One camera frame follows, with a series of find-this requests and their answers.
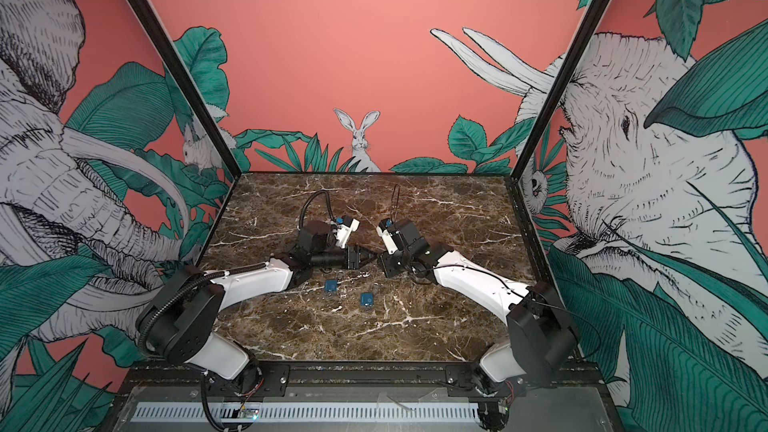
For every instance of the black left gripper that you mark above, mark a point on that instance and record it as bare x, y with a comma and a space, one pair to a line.
368, 255

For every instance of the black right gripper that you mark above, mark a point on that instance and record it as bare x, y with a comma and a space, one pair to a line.
387, 265

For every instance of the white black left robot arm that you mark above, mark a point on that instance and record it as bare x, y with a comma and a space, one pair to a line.
178, 323

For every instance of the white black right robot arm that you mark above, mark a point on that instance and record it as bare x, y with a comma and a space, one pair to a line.
541, 333

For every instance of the blue padlock middle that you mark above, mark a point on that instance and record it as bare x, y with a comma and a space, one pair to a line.
367, 300

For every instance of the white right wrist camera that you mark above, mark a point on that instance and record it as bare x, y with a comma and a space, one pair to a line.
386, 236

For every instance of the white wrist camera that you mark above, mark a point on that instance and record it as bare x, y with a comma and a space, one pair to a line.
345, 226
386, 236

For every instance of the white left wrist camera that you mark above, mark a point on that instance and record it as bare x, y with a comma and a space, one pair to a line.
345, 226

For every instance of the black front mounting rail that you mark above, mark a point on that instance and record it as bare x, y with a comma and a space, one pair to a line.
277, 379

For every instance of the white slotted cable duct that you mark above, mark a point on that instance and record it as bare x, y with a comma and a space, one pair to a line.
306, 412

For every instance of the black right corner frame post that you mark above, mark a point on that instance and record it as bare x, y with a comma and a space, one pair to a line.
575, 53

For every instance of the black corner frame post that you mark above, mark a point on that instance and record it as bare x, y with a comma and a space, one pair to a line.
575, 53
158, 35

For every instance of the black left corner frame post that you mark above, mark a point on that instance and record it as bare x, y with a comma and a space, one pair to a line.
158, 35

